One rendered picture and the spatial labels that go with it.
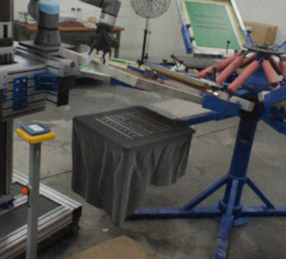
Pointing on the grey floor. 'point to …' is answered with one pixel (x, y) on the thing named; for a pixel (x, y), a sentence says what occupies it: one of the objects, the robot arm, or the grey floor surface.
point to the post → (34, 140)
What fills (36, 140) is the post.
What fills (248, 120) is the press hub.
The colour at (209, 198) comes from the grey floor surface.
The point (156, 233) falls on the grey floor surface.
